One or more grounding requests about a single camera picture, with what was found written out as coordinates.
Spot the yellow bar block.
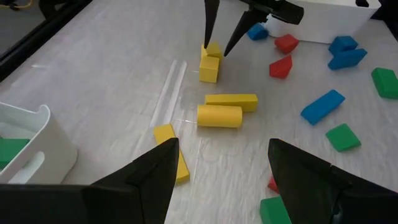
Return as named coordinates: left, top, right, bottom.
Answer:
left=153, top=123, right=191, bottom=185
left=204, top=93, right=259, bottom=113

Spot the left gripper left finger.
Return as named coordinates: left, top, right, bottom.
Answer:
left=90, top=138, right=180, bottom=224

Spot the red bar block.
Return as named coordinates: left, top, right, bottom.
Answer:
left=267, top=175, right=280, bottom=195

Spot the yellow cylinder block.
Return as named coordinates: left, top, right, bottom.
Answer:
left=197, top=104, right=244, bottom=129

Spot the yellow cube block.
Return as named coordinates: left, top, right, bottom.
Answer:
left=198, top=55, right=220, bottom=84
left=201, top=42, right=224, bottom=62

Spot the yellow floor cable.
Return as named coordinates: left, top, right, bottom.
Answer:
left=0, top=0, right=34, bottom=10

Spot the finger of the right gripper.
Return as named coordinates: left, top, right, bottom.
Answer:
left=223, top=12, right=268, bottom=58
left=203, top=0, right=221, bottom=49

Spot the blue bar block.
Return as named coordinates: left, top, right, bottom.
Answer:
left=300, top=89, right=346, bottom=126
left=327, top=47, right=369, bottom=71

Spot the white plastic bin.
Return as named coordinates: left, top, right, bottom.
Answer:
left=0, top=101, right=78, bottom=185
left=266, top=0, right=382, bottom=44

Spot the green bar block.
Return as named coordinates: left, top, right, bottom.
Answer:
left=0, top=138, right=31, bottom=170
left=371, top=67, right=398, bottom=100

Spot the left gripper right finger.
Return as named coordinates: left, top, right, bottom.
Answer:
left=268, top=139, right=352, bottom=224

